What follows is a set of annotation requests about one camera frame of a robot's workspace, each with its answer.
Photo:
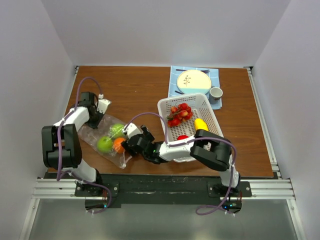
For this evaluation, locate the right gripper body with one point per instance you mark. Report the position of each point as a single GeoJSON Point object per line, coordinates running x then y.
{"type": "Point", "coordinates": [148, 137]}

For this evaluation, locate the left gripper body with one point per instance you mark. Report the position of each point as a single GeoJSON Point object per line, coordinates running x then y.
{"type": "Point", "coordinates": [95, 120]}

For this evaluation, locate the clear zip top bag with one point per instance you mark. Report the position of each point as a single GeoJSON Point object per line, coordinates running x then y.
{"type": "Point", "coordinates": [91, 136]}

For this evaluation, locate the orange fake fruit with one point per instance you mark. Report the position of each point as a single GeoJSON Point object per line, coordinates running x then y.
{"type": "Point", "coordinates": [117, 145]}

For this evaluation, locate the green fake apple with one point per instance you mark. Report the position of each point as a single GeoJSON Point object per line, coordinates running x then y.
{"type": "Point", "coordinates": [116, 131]}
{"type": "Point", "coordinates": [105, 144]}

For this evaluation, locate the red fake apple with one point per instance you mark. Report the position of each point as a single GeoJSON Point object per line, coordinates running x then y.
{"type": "Point", "coordinates": [182, 137]}

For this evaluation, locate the red fake cherry bunch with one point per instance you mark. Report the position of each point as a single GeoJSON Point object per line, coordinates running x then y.
{"type": "Point", "coordinates": [179, 114]}

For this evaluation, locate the yellow fake lemon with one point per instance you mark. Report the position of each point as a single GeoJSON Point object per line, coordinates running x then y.
{"type": "Point", "coordinates": [200, 124]}

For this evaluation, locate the white plastic basket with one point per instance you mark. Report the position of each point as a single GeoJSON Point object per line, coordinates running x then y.
{"type": "Point", "coordinates": [200, 108]}

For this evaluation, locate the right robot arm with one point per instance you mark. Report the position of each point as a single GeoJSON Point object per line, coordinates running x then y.
{"type": "Point", "coordinates": [213, 151]}

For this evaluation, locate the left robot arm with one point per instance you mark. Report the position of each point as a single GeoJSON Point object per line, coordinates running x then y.
{"type": "Point", "coordinates": [61, 148]}

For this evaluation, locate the blue checkered cloth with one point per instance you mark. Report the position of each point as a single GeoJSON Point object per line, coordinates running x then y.
{"type": "Point", "coordinates": [174, 91]}

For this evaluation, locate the cream and blue plate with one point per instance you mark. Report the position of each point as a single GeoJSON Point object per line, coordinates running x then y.
{"type": "Point", "coordinates": [190, 82]}

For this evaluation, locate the small white cup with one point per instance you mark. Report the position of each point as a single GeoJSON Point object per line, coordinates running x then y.
{"type": "Point", "coordinates": [215, 95]}

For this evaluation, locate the purple plastic fork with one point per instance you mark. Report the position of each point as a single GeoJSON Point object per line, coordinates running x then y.
{"type": "Point", "coordinates": [206, 71]}

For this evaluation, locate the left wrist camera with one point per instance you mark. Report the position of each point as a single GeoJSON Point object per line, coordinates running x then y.
{"type": "Point", "coordinates": [102, 104]}

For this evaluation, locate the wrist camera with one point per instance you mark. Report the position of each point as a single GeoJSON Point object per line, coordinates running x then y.
{"type": "Point", "coordinates": [102, 104]}
{"type": "Point", "coordinates": [131, 130]}

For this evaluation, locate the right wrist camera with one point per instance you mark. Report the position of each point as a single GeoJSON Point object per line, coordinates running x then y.
{"type": "Point", "coordinates": [131, 130]}

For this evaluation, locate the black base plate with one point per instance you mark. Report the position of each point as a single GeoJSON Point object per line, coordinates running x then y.
{"type": "Point", "coordinates": [151, 189]}

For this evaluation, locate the aluminium frame rail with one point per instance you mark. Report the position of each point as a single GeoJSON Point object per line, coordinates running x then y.
{"type": "Point", "coordinates": [52, 189]}

